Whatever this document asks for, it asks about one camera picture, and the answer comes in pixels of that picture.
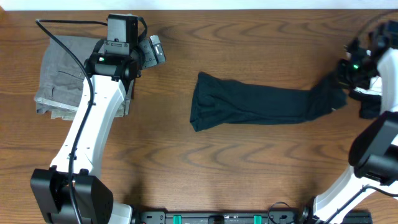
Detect black Nike t-shirt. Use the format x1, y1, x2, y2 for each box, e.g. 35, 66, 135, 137
190, 72, 346, 132

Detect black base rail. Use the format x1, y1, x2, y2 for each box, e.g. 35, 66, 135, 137
130, 210, 303, 224

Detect white crumpled garment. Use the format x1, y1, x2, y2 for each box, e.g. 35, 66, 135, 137
354, 76, 382, 96

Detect folded grey shorts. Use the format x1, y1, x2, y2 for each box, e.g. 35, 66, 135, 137
34, 35, 133, 121

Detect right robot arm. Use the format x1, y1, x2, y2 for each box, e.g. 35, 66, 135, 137
300, 21, 397, 223

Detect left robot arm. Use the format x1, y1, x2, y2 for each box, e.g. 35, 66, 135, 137
30, 14, 166, 224

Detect black garment under white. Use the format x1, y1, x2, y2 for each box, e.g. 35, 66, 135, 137
349, 90, 381, 119

